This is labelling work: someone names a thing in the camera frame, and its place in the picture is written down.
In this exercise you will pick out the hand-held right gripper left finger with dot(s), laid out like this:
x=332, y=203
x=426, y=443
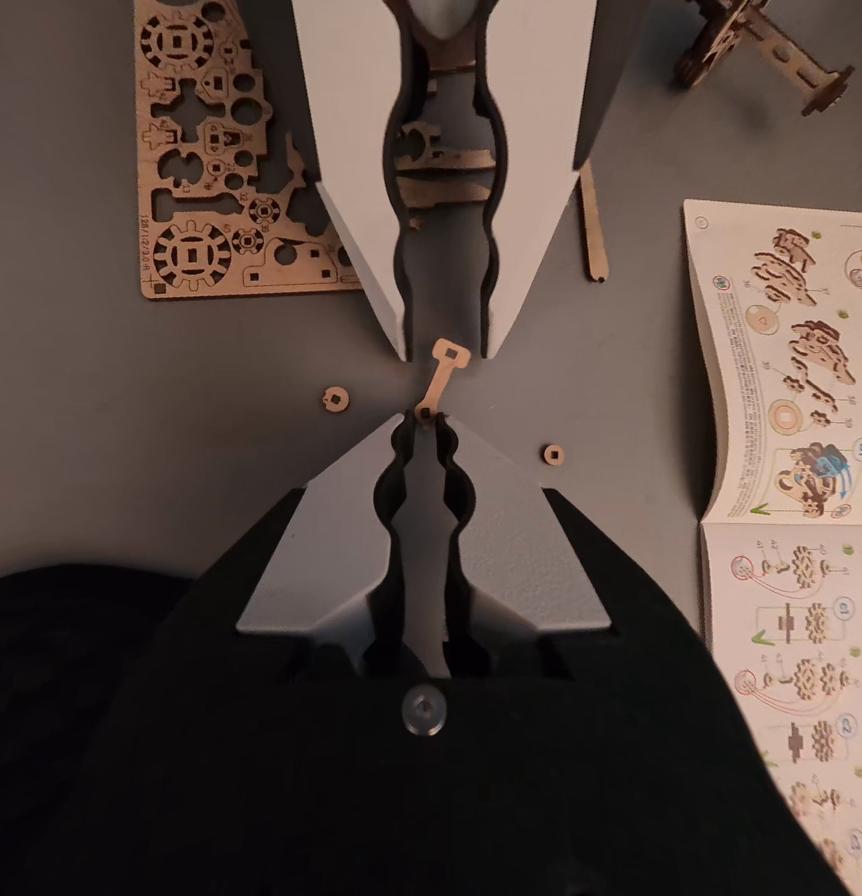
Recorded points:
x=319, y=560

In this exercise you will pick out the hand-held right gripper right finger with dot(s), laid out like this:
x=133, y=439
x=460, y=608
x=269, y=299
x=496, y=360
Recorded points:
x=529, y=560

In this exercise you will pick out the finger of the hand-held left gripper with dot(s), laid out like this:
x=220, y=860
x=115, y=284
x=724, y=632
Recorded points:
x=347, y=105
x=543, y=105

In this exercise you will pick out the wooden key-shaped part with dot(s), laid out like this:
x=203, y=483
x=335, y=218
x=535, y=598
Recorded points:
x=441, y=381

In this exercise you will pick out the laser-cut wooden parts sheet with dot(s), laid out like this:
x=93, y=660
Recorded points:
x=193, y=175

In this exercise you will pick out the partly built wooden model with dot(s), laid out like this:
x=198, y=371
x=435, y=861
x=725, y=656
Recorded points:
x=753, y=42

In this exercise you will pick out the pointed wooden stick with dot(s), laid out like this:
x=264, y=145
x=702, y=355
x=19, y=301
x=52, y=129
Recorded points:
x=593, y=231

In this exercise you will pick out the illustrated instruction booklet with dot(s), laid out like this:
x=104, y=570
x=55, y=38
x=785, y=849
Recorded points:
x=788, y=574

